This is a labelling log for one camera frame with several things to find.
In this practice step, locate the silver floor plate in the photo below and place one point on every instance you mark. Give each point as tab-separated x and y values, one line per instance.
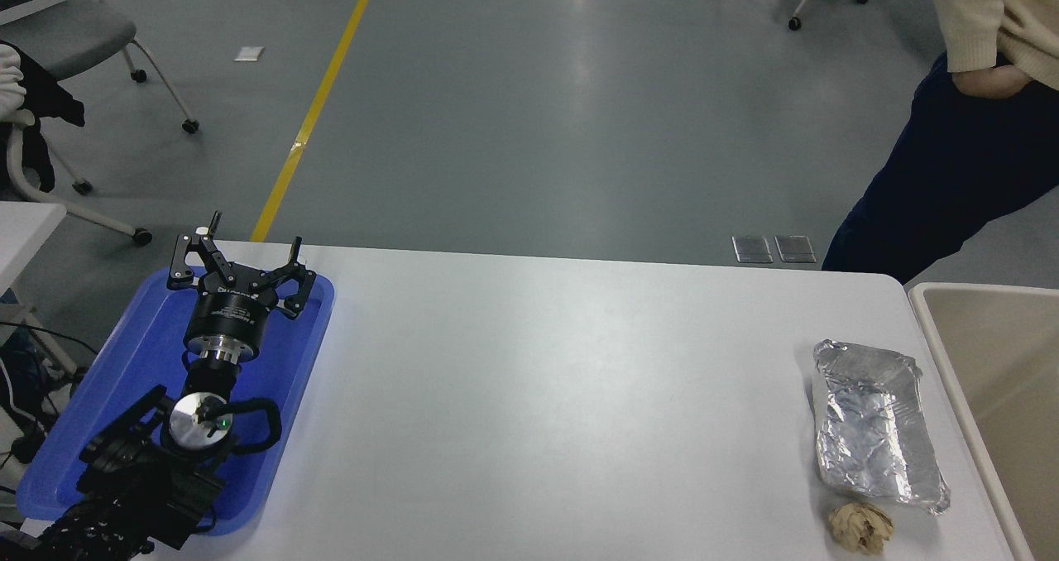
795	249
752	249

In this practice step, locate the crumpled tan paper ball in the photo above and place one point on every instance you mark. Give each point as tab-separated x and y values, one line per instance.
860	528

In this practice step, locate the grey seat rolling chair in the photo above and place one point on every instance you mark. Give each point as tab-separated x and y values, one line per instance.
66	35

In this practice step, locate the crumpled silver foil tray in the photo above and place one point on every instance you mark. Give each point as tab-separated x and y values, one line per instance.
877	429

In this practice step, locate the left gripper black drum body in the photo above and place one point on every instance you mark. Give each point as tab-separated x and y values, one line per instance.
229	319

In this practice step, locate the standing person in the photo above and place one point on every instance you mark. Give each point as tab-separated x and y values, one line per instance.
960	164

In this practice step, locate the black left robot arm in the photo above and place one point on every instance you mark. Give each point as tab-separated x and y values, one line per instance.
136	491

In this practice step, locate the blue plastic tray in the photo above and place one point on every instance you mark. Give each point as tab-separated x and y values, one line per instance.
124	354

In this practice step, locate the yellow floor tape line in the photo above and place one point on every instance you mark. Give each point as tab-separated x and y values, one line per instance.
318	102

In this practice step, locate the white paper scrap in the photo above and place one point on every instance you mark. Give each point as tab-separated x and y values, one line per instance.
248	54

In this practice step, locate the standing person's hand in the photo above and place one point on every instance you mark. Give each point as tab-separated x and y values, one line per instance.
989	83

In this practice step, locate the white-framed rolling chair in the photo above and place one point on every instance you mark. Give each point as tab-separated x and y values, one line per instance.
142	235

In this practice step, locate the small white side table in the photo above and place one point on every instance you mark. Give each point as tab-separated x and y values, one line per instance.
25	226

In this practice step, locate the large pale bin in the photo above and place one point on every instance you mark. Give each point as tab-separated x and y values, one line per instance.
1001	362

